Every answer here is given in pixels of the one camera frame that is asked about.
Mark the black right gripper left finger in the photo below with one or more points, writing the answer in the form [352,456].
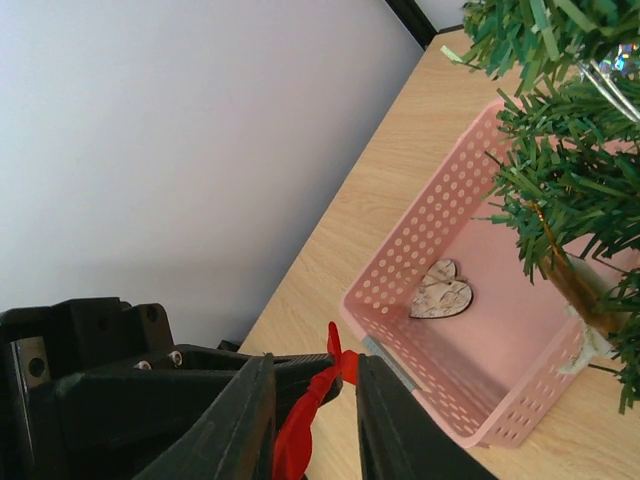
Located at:
[234,438]

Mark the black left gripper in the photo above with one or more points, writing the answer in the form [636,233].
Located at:
[97,388]

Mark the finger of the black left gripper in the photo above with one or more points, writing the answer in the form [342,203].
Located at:
[292,375]

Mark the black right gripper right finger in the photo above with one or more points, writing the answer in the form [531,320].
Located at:
[397,438]

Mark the red ribbon bow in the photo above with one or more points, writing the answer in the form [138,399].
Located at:
[293,446]

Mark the pink perforated plastic basket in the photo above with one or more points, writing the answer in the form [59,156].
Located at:
[488,374]

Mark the wooden heart ornament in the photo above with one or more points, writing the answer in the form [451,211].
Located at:
[442,293]

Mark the small green christmas tree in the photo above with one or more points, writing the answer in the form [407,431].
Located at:
[573,129]

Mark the black enclosure frame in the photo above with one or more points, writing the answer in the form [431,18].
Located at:
[417,23]

